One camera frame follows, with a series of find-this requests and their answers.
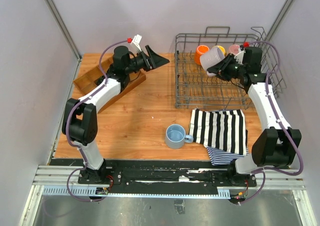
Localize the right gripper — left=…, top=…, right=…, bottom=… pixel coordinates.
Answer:
left=207, top=53, right=247, bottom=82

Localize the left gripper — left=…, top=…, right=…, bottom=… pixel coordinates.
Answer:
left=125, top=46, right=170, bottom=75

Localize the lilac grey mug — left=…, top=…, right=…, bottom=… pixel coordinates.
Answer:
left=200, top=47, right=225, bottom=77

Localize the yellow enamel mug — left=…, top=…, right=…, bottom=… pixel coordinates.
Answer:
left=213, top=45, right=227, bottom=56

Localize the pink ghost pattern mug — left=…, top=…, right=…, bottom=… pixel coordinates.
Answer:
left=228, top=44, right=242, bottom=56

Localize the orange glass mug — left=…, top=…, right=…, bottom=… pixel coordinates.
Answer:
left=194, top=45, right=210, bottom=65

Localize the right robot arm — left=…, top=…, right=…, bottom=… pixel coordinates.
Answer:
left=200, top=43, right=304, bottom=186

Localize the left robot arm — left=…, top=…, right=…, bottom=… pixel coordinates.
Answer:
left=62, top=43, right=169, bottom=184

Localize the wooden compartment tray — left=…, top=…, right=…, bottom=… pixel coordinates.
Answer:
left=73, top=54, right=146, bottom=113

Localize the black white striped cloth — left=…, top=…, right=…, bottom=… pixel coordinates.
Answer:
left=189, top=109, right=247, bottom=156

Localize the light blue mug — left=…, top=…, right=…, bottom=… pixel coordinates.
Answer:
left=164, top=124, right=194, bottom=149

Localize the blue white striped cloth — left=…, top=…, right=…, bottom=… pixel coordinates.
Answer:
left=206, top=147, right=248, bottom=166

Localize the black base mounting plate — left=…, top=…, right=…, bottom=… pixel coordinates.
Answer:
left=78, top=159, right=257, bottom=187

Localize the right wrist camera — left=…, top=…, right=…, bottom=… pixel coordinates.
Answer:
left=234, top=42, right=250, bottom=64

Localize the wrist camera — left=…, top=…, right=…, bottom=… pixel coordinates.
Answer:
left=234, top=42, right=250, bottom=64
left=127, top=34, right=142, bottom=53

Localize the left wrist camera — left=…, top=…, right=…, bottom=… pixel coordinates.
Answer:
left=127, top=34, right=142, bottom=53

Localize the grey wire dish rack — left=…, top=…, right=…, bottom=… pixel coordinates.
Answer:
left=174, top=26, right=286, bottom=111

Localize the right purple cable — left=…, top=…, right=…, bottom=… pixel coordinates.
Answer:
left=234, top=41, right=305, bottom=206

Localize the purple cable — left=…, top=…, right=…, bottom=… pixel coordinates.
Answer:
left=234, top=41, right=305, bottom=206
left=41, top=37, right=132, bottom=218

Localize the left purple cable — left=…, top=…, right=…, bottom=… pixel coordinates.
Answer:
left=41, top=37, right=132, bottom=218

